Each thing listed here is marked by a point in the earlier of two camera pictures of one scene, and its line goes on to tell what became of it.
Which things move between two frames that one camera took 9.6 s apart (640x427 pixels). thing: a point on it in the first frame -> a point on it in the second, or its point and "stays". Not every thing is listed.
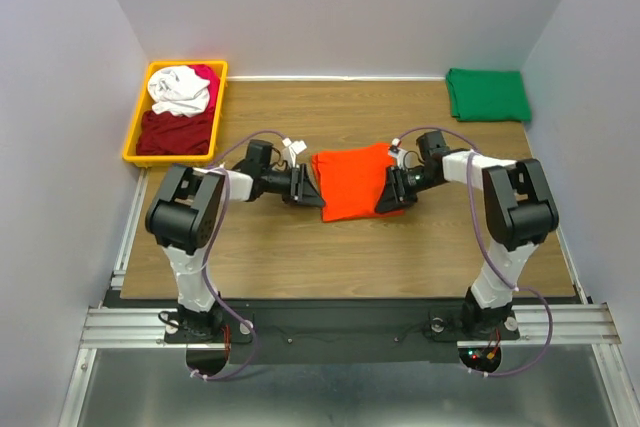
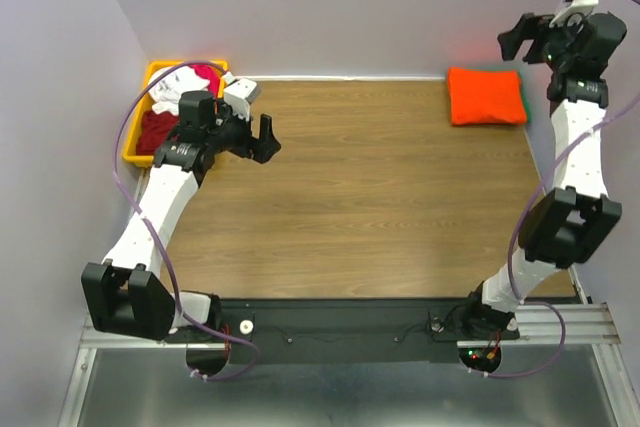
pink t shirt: [207, 74] stays
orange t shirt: [349, 181] -> [485, 97]
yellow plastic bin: [143, 105] stays
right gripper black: [394, 192] -> [535, 28]
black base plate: [341, 331] stays
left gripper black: [301, 189] -> [254, 148]
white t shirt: [178, 90] stays
